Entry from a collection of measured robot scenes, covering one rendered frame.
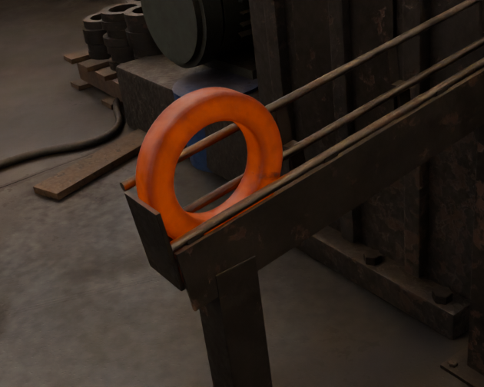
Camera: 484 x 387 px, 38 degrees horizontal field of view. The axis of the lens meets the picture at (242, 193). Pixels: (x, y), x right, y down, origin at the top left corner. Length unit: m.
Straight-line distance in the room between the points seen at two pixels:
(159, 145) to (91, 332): 0.97
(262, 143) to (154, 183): 0.15
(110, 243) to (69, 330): 0.37
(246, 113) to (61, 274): 1.18
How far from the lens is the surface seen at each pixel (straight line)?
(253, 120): 0.81
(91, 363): 1.59
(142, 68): 2.55
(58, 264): 1.95
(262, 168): 0.84
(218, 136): 0.87
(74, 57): 3.25
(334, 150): 0.88
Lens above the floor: 0.99
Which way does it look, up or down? 28 degrees down
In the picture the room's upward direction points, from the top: 8 degrees counter-clockwise
